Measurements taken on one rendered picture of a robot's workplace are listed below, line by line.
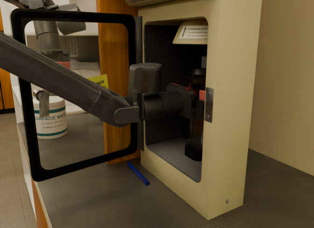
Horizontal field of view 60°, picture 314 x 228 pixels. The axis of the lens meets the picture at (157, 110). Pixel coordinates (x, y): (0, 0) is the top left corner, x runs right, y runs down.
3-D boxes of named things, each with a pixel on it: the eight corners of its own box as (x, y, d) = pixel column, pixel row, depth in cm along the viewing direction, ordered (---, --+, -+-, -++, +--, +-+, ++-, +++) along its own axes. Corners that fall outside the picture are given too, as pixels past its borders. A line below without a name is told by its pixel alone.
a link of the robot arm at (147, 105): (130, 117, 65) (141, 125, 60) (130, 89, 62) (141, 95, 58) (155, 111, 68) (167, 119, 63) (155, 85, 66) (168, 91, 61)
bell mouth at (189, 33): (210, 42, 79) (211, 22, 77) (262, 44, 64) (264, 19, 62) (158, 43, 70) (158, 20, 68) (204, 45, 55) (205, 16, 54)
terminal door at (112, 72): (138, 152, 83) (135, 14, 73) (32, 184, 65) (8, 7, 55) (136, 151, 84) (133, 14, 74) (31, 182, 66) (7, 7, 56)
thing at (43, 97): (49, 117, 63) (49, 92, 62) (39, 117, 61) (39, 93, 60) (47, 115, 64) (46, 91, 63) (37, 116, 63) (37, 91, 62)
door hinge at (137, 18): (140, 148, 85) (138, 16, 75) (144, 151, 83) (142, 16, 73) (135, 149, 84) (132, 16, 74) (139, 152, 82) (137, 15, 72)
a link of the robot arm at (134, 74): (105, 111, 65) (113, 124, 57) (103, 63, 61) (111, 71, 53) (153, 106, 69) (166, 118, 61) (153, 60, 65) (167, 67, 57)
